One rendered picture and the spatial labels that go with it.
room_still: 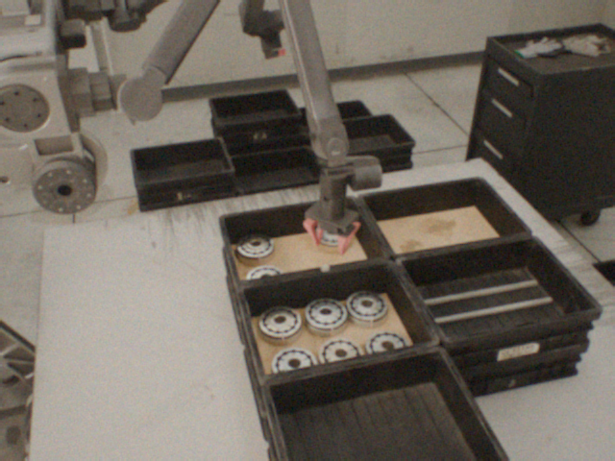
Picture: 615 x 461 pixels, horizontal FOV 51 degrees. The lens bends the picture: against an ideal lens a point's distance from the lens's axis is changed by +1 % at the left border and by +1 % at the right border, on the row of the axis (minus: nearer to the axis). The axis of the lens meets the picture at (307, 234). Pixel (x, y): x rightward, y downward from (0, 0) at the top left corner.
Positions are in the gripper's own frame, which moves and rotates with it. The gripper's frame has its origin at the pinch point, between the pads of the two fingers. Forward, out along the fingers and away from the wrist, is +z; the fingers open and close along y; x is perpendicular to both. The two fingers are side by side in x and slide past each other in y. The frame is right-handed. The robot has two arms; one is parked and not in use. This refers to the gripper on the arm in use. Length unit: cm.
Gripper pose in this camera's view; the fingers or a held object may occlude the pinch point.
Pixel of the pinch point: (331, 246)
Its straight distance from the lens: 142.2
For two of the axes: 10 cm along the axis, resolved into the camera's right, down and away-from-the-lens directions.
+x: -5.2, 5.0, -6.9
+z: -0.1, 8.0, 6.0
